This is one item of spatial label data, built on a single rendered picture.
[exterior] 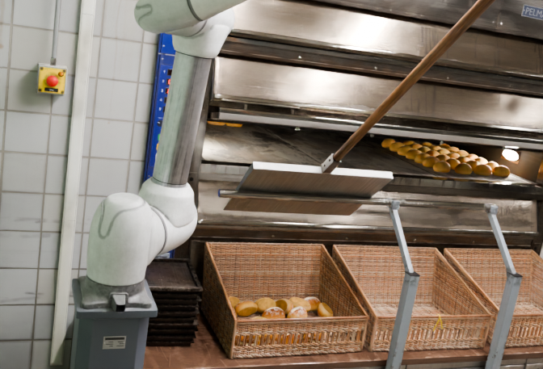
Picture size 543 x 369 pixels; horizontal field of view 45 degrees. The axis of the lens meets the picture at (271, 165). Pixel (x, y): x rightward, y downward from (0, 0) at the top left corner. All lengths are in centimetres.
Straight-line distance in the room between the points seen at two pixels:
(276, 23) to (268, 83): 24
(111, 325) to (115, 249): 20
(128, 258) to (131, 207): 13
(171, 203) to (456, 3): 173
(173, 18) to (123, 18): 92
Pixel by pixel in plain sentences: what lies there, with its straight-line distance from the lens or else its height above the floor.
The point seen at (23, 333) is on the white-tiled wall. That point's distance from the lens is 285.
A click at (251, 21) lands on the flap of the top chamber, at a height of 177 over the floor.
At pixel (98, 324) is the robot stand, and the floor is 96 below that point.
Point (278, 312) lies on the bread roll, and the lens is 273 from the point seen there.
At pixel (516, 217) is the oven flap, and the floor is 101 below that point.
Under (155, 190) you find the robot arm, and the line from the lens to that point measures 185.
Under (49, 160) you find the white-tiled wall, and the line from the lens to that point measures 259.
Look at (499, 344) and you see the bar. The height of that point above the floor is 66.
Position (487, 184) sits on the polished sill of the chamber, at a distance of 334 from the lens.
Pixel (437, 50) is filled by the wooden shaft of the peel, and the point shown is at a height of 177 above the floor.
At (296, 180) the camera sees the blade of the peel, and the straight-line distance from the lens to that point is 234.
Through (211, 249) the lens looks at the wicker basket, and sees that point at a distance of 275.
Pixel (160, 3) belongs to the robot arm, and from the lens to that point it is 163.
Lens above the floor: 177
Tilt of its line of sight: 12 degrees down
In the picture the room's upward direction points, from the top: 9 degrees clockwise
